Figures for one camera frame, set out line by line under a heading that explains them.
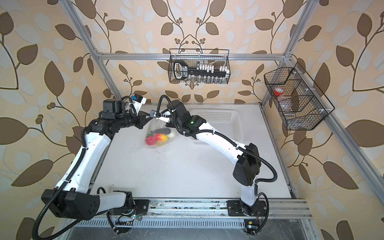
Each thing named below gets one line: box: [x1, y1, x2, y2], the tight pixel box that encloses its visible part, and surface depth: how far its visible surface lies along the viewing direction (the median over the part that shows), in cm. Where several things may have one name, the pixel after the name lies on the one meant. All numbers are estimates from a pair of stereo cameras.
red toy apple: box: [145, 136, 156, 146], surface depth 89 cm
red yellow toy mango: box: [155, 133, 168, 142], surface depth 88 cm
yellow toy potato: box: [155, 140, 168, 147], surface depth 92 cm
